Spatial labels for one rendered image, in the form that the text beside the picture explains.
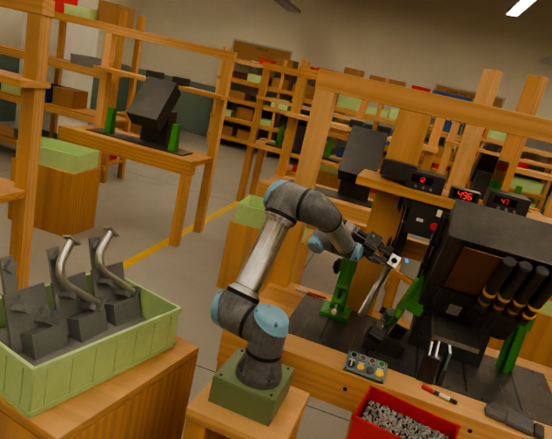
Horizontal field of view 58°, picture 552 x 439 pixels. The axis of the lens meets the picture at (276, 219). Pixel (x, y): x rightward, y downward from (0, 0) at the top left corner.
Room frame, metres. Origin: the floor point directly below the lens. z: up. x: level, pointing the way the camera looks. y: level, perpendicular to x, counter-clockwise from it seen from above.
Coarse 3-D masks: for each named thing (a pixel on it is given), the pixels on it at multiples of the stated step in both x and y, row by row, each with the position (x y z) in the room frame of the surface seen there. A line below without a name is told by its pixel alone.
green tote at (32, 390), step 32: (0, 320) 1.50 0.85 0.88; (160, 320) 1.62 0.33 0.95; (0, 352) 1.26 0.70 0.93; (96, 352) 1.37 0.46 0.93; (128, 352) 1.50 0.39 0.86; (160, 352) 1.66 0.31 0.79; (0, 384) 1.25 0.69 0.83; (32, 384) 1.19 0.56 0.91; (64, 384) 1.28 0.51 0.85; (96, 384) 1.39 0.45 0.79; (32, 416) 1.19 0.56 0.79
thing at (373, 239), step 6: (354, 234) 1.96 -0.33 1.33; (360, 234) 1.96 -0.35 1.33; (366, 234) 1.97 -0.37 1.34; (372, 234) 1.96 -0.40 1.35; (378, 234) 1.96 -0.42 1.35; (354, 240) 1.99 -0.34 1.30; (360, 240) 1.97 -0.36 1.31; (366, 240) 1.94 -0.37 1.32; (372, 240) 1.94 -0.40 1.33; (378, 240) 1.94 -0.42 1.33; (366, 246) 1.93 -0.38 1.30; (372, 246) 1.93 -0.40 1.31; (366, 252) 1.96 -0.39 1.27; (372, 252) 1.96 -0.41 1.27
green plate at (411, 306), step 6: (420, 276) 1.85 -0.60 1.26; (414, 282) 1.87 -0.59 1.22; (420, 282) 1.82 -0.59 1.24; (408, 288) 1.91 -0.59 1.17; (414, 288) 1.82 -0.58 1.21; (420, 288) 1.83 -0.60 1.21; (408, 294) 1.83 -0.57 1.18; (414, 294) 1.83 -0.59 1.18; (402, 300) 1.88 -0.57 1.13; (408, 300) 1.82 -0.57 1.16; (414, 300) 1.83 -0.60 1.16; (396, 306) 1.93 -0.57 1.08; (402, 306) 1.82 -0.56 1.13; (408, 306) 1.83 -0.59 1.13; (414, 306) 1.83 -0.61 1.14; (420, 306) 1.82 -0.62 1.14; (414, 312) 1.82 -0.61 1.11; (420, 312) 1.82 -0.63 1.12
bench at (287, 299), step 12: (276, 288) 2.28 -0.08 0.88; (288, 288) 2.31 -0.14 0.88; (300, 288) 2.35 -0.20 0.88; (264, 300) 2.12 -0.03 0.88; (276, 300) 2.15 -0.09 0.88; (288, 300) 2.18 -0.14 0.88; (300, 300) 2.21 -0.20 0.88; (324, 300) 2.28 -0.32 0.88; (288, 312) 2.06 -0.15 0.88; (408, 324) 2.22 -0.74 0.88; (492, 348) 2.16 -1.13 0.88; (516, 360) 2.10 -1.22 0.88; (540, 372) 2.03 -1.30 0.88
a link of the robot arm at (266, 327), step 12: (252, 312) 1.42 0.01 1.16; (264, 312) 1.41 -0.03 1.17; (276, 312) 1.43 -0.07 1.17; (240, 324) 1.41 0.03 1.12; (252, 324) 1.39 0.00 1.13; (264, 324) 1.37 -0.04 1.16; (276, 324) 1.38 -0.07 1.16; (288, 324) 1.41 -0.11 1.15; (240, 336) 1.41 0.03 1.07; (252, 336) 1.38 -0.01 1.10; (264, 336) 1.36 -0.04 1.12; (276, 336) 1.37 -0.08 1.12; (252, 348) 1.38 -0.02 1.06; (264, 348) 1.36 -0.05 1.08; (276, 348) 1.37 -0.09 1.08
